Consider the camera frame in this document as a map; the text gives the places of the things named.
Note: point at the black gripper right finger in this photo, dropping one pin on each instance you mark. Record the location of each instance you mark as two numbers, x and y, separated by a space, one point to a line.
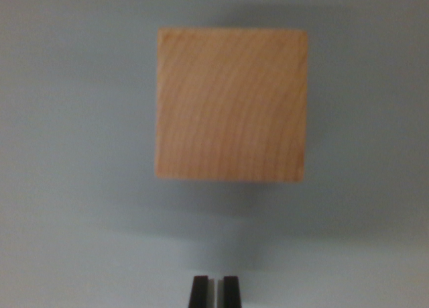
232 293

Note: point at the grey plastic bin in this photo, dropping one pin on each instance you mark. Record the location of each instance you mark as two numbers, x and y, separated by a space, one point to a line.
67 153

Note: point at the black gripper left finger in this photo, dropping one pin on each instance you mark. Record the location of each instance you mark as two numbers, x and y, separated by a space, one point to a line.
199 293

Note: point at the wooden cube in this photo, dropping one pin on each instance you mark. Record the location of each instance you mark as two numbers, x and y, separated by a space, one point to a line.
231 103

